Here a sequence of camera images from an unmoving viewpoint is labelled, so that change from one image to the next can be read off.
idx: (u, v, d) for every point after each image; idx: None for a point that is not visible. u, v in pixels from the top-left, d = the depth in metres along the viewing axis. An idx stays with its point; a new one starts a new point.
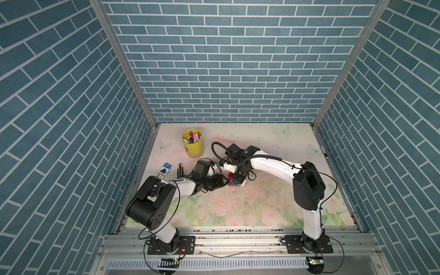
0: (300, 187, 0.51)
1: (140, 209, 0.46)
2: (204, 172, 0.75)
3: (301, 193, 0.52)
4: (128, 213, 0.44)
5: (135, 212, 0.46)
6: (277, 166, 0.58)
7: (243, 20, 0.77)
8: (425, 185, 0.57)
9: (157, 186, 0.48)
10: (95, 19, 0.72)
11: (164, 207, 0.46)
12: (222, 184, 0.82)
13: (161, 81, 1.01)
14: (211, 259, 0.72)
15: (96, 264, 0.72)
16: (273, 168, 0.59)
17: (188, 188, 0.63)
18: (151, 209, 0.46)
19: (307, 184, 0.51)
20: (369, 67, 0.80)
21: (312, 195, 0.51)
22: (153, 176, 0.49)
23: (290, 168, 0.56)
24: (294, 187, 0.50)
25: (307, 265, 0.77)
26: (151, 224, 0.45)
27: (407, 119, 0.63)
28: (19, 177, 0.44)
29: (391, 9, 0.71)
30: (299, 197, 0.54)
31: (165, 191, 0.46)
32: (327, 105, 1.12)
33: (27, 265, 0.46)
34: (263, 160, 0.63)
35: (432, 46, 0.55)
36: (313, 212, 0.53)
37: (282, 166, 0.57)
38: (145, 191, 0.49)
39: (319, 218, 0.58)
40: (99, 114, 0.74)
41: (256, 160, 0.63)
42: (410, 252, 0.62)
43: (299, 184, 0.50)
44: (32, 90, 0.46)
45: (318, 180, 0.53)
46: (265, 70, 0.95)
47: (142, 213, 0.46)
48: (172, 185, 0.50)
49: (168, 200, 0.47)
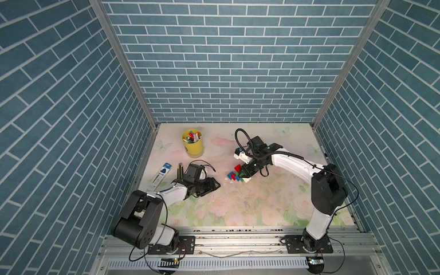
0: (319, 185, 0.49)
1: (126, 228, 0.43)
2: (196, 175, 0.73)
3: (321, 194, 0.50)
4: (113, 232, 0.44)
5: (121, 231, 0.43)
6: (297, 164, 0.58)
7: (243, 20, 0.77)
8: (425, 185, 0.57)
9: (144, 200, 0.50)
10: (95, 19, 0.72)
11: (152, 224, 0.43)
12: (215, 188, 0.80)
13: (161, 81, 1.01)
14: (211, 259, 0.72)
15: (96, 264, 0.72)
16: (294, 166, 0.59)
17: (181, 192, 0.61)
18: (137, 228, 0.43)
19: (327, 185, 0.49)
20: (369, 67, 0.80)
21: (332, 199, 0.49)
22: (139, 190, 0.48)
23: (311, 167, 0.55)
24: (314, 188, 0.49)
25: (307, 265, 0.77)
26: (140, 243, 0.42)
27: (407, 118, 0.63)
28: (19, 177, 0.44)
29: (391, 9, 0.71)
30: (317, 200, 0.52)
31: (151, 205, 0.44)
32: (327, 105, 1.12)
33: (27, 265, 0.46)
34: (285, 157, 0.62)
35: (432, 46, 0.55)
36: (325, 214, 0.52)
37: (303, 165, 0.56)
38: (129, 209, 0.46)
39: (329, 223, 0.56)
40: (99, 114, 0.74)
41: (278, 156, 0.63)
42: (410, 252, 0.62)
43: (318, 184, 0.49)
44: (32, 90, 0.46)
45: (341, 185, 0.51)
46: (265, 70, 0.95)
47: (128, 231, 0.43)
48: (158, 199, 0.47)
49: (155, 216, 0.44)
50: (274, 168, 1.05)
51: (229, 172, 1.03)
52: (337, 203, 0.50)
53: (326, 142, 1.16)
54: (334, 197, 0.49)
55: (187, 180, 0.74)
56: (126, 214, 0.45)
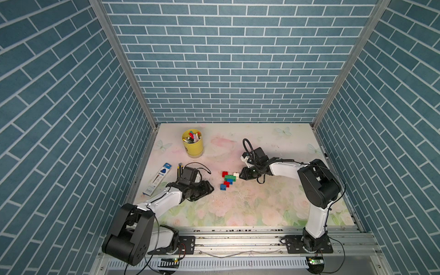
0: (305, 177, 0.54)
1: (117, 243, 0.42)
2: (192, 178, 0.72)
3: (309, 187, 0.54)
4: (105, 249, 0.42)
5: (113, 246, 0.42)
6: (287, 165, 0.66)
7: (243, 20, 0.77)
8: (425, 185, 0.57)
9: (134, 214, 0.47)
10: (94, 18, 0.72)
11: (144, 239, 0.42)
12: (208, 192, 0.80)
13: (161, 81, 1.01)
14: (211, 259, 0.72)
15: (96, 264, 0.72)
16: (286, 168, 0.65)
17: (176, 196, 0.59)
18: (130, 244, 0.42)
19: (314, 177, 0.54)
20: (369, 67, 0.80)
21: (320, 190, 0.52)
22: (129, 204, 0.46)
23: (299, 165, 0.62)
24: (303, 182, 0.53)
25: (307, 265, 0.77)
26: (133, 259, 0.40)
27: (407, 118, 0.63)
28: (19, 177, 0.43)
29: (392, 9, 0.70)
30: (310, 195, 0.55)
31: (142, 219, 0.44)
32: (327, 105, 1.12)
33: (27, 265, 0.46)
34: (278, 162, 0.72)
35: (432, 46, 0.55)
36: (320, 209, 0.56)
37: (291, 165, 0.64)
38: (120, 225, 0.43)
39: (326, 217, 0.58)
40: (99, 114, 0.74)
41: (273, 164, 0.72)
42: (409, 252, 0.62)
43: (305, 176, 0.54)
44: (32, 90, 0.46)
45: (329, 177, 0.54)
46: (265, 70, 0.95)
47: (120, 247, 0.41)
48: (150, 212, 0.45)
49: (146, 230, 0.42)
50: None
51: (229, 172, 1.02)
52: (330, 197, 0.52)
53: (326, 142, 1.16)
54: (325, 189, 0.53)
55: (183, 182, 0.72)
56: (115, 231, 0.43)
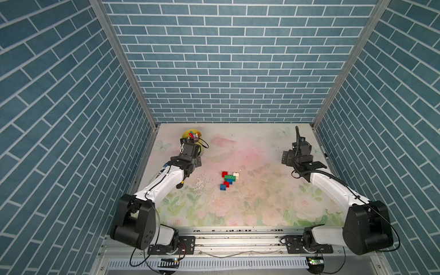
0: (355, 219, 0.44)
1: (125, 231, 0.43)
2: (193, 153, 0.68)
3: (354, 229, 0.44)
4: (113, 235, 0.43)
5: (122, 233, 0.43)
6: (337, 189, 0.52)
7: (243, 20, 0.77)
8: (425, 185, 0.57)
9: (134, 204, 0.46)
10: (95, 18, 0.72)
11: (149, 226, 0.42)
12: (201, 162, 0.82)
13: (161, 81, 1.01)
14: (211, 259, 0.72)
15: (96, 264, 0.72)
16: (334, 191, 0.53)
17: (179, 175, 0.57)
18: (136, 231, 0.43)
19: (367, 223, 0.43)
20: (369, 67, 0.80)
21: (366, 238, 0.42)
22: (128, 195, 0.45)
23: (353, 197, 0.48)
24: (348, 220, 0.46)
25: (307, 265, 0.77)
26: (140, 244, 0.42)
27: (407, 118, 0.63)
28: (19, 177, 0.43)
29: (391, 9, 0.71)
30: (350, 235, 0.46)
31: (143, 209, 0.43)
32: (327, 105, 1.12)
33: (27, 265, 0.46)
34: (326, 177, 0.58)
35: (432, 46, 0.55)
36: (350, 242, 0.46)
37: (344, 192, 0.51)
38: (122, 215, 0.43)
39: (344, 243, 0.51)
40: (99, 114, 0.74)
41: (318, 174, 0.60)
42: (410, 252, 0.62)
43: (355, 217, 0.44)
44: (32, 90, 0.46)
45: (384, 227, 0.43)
46: (265, 70, 0.95)
47: (128, 234, 0.43)
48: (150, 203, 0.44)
49: (149, 217, 0.42)
50: (275, 168, 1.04)
51: (229, 173, 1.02)
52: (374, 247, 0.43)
53: (326, 142, 1.16)
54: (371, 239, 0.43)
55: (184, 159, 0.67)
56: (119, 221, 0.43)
